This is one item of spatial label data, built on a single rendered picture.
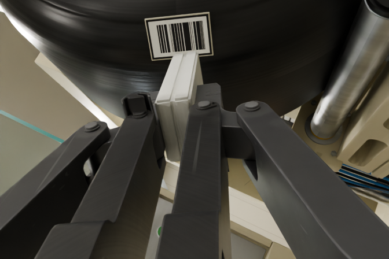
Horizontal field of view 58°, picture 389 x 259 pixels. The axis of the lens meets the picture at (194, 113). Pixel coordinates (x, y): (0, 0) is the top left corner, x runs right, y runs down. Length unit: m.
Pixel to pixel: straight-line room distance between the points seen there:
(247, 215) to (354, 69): 7.89
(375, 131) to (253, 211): 7.83
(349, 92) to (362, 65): 0.07
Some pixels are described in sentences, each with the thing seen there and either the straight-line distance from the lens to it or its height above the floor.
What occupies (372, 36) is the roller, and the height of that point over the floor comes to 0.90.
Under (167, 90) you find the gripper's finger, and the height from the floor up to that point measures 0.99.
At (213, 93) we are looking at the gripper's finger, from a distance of 0.16.
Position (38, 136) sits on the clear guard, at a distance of 1.24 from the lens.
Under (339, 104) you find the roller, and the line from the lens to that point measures 0.50.
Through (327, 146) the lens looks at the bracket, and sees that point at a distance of 0.64.
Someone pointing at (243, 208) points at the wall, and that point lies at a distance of 8.30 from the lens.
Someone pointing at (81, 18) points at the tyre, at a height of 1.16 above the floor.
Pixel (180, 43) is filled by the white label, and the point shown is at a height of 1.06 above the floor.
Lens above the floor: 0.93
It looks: 17 degrees up
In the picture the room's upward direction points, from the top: 68 degrees counter-clockwise
